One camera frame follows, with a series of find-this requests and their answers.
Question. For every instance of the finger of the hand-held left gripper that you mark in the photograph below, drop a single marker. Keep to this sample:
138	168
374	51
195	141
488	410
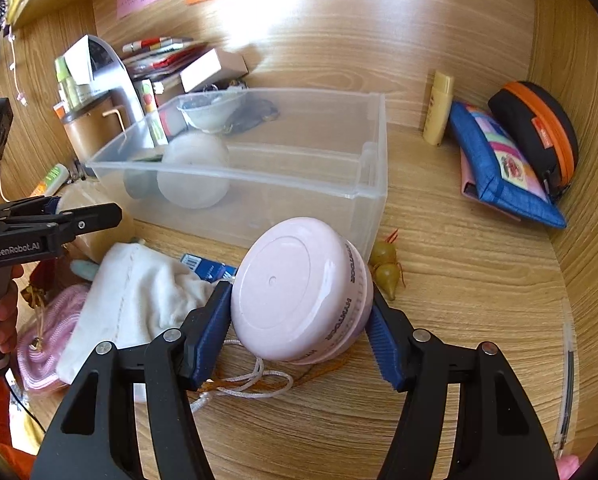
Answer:
94	217
34	205

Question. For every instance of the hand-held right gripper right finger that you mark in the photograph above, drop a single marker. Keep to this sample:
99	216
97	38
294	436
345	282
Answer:
383	345

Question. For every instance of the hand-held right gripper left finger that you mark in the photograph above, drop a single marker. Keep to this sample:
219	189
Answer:
211	330

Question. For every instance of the red velvet pouch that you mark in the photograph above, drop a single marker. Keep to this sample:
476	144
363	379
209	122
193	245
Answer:
44	272

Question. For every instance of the teal cylindrical tube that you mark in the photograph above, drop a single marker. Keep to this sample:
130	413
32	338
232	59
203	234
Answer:
86	269

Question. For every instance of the pink round jar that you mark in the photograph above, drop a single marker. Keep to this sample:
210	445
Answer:
289	285

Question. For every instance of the clear plastic storage box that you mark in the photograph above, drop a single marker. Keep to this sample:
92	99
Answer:
299	180

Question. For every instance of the wooden desktop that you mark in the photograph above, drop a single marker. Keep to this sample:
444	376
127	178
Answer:
429	410

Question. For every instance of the person's left hand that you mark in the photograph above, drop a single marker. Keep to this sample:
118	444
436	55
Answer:
6	310

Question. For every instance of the small dark blue box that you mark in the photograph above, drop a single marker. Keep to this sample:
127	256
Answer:
204	266

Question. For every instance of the yellow-green gourd charm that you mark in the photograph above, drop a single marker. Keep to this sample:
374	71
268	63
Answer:
386	272

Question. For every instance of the brown black mug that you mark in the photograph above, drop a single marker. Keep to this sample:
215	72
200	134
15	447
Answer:
94	135

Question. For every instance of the pink knitted pouch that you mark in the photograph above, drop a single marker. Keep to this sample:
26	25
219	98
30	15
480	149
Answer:
49	340

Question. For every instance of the white frosted jar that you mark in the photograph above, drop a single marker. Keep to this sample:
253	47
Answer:
194	170

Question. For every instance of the green white carton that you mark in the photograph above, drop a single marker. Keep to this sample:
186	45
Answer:
69	85

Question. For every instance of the fruit print box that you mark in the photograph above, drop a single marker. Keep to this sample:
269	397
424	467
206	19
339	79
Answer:
149	105

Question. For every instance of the grey curved stand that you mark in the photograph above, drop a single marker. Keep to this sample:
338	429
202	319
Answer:
124	80

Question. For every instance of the white printed paper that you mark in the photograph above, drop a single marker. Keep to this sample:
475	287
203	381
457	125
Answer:
79	60

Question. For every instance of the clear cup with white contents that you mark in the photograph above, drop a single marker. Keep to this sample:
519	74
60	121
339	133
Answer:
209	115

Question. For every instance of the red plastic packet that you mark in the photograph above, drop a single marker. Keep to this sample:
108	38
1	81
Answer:
174	60

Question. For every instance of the white cardboard box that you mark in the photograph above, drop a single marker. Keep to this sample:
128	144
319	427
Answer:
204	70

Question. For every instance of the clear pen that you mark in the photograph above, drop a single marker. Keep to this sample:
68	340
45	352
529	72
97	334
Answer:
569	360

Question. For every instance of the dark key bundle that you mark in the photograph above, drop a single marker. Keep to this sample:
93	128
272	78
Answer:
259	112

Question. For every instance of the blue patchwork pouch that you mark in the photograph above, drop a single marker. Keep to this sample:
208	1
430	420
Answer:
499	180

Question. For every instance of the yellow tube bottle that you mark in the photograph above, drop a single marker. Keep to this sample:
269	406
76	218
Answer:
439	110

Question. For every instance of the black orange zip case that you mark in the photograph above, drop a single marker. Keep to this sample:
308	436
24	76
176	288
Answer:
524	110

